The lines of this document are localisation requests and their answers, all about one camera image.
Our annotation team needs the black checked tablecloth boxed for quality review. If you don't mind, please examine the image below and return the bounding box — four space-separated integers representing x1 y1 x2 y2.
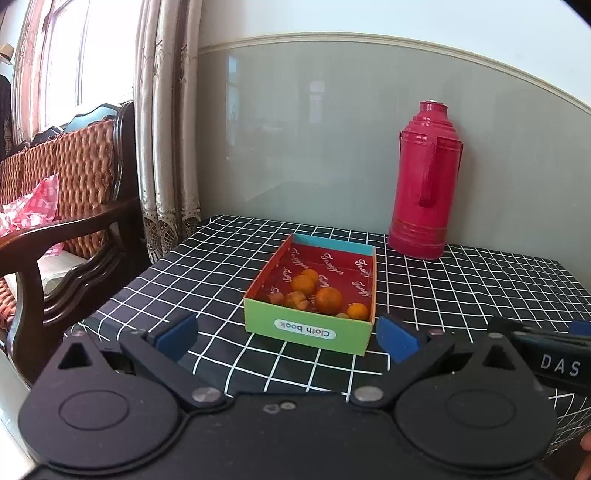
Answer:
65 215 591 457

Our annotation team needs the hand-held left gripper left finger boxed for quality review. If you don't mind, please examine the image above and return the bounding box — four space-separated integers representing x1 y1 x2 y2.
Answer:
58 314 227 414

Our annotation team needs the dark coat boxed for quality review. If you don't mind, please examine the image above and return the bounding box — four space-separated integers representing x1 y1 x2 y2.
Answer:
0 74 14 158

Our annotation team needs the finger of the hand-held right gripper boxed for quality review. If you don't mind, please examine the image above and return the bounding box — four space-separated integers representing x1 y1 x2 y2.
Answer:
489 316 591 346

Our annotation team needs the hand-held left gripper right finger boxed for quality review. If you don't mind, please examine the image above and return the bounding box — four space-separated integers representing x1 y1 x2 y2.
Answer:
351 315 527 409

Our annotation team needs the red thermos flask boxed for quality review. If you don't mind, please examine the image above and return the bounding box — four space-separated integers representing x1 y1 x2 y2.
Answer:
388 100 464 260

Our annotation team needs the white bag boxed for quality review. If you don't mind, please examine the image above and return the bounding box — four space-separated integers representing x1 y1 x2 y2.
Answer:
37 251 93 296

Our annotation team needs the large orange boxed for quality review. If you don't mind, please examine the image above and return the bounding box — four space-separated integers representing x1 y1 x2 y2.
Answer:
314 286 344 315

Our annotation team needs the red plastic bag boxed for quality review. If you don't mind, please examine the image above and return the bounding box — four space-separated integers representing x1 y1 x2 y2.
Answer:
0 173 63 257

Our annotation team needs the wooden wicker bench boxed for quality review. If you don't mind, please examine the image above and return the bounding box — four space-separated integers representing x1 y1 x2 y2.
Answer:
0 102 148 384

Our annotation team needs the red-lined cardboard box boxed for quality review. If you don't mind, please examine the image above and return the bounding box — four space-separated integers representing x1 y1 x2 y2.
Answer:
243 233 377 356

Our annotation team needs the window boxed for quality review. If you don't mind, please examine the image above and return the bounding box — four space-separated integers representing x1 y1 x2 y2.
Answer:
14 0 144 144

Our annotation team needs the beige lace curtain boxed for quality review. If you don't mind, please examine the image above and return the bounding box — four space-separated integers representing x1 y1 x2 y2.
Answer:
134 0 201 266

